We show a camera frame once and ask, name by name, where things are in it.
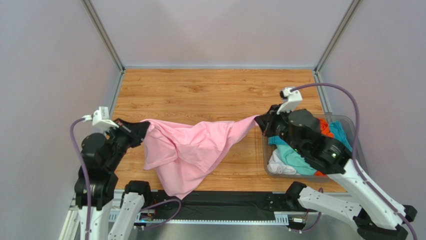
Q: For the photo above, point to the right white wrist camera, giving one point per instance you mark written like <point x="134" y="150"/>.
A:
<point x="291" y="98"/>

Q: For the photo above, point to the white t shirt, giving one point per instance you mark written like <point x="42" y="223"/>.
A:
<point x="277" y="166"/>

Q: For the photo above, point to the clear plastic bin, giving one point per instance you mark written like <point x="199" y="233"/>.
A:
<point x="348" y="126"/>

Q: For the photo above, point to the teal t shirt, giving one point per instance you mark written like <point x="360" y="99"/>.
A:
<point x="335" y="127"/>

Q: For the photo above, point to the pink t shirt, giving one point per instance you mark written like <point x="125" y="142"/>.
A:
<point x="183" y="155"/>

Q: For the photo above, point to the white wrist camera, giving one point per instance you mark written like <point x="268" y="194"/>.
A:
<point x="291" y="98"/>
<point x="100" y="119"/>

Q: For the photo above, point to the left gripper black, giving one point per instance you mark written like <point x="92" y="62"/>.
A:
<point x="136" y="131"/>

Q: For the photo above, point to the orange t shirt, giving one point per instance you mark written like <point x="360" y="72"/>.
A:
<point x="325" y="130"/>

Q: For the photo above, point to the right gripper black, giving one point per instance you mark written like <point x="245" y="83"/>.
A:
<point x="274" y="121"/>

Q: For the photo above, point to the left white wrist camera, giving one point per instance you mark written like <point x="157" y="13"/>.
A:
<point x="100" y="119"/>

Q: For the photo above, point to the aluminium frame rail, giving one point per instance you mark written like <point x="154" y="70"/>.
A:
<point x="147" y="228"/>

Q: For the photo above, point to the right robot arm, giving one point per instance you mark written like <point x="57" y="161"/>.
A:
<point x="373" y="214"/>

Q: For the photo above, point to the mint green t shirt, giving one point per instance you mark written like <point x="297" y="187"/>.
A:
<point x="291" y="158"/>

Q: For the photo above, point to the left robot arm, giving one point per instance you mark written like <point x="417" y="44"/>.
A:
<point x="100" y="155"/>

